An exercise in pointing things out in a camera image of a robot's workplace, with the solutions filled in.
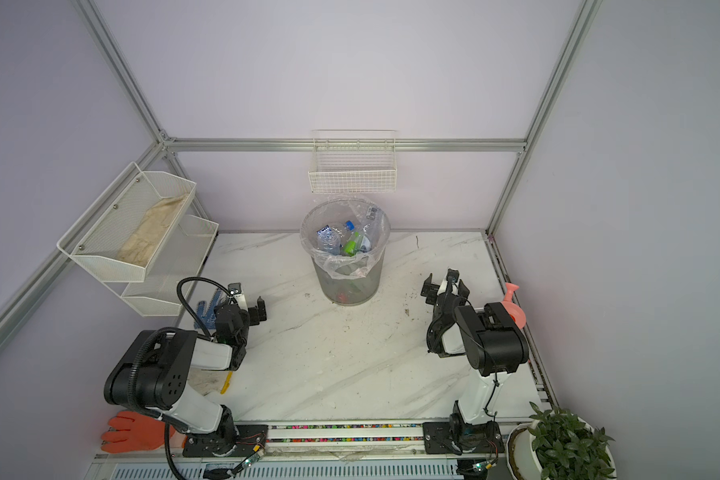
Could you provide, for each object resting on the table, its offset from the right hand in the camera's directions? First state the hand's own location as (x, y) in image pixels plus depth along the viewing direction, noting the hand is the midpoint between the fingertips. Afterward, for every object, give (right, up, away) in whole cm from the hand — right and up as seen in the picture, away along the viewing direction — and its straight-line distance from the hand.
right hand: (445, 276), depth 94 cm
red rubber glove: (-84, -39, -19) cm, 94 cm away
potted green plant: (+14, -31, -38) cm, 51 cm away
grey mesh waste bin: (-30, -5, +2) cm, 31 cm away
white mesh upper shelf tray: (-90, +12, -16) cm, 92 cm away
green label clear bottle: (-29, +9, -6) cm, 31 cm away
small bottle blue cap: (-30, +16, -3) cm, 34 cm away
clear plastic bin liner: (-35, +20, -1) cm, 41 cm away
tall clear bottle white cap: (-25, +13, -9) cm, 30 cm away
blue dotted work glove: (-78, -15, +3) cm, 79 cm away
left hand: (-65, -8, 0) cm, 65 cm away
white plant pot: (+12, -43, -24) cm, 51 cm away
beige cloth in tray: (-83, +8, -19) cm, 86 cm away
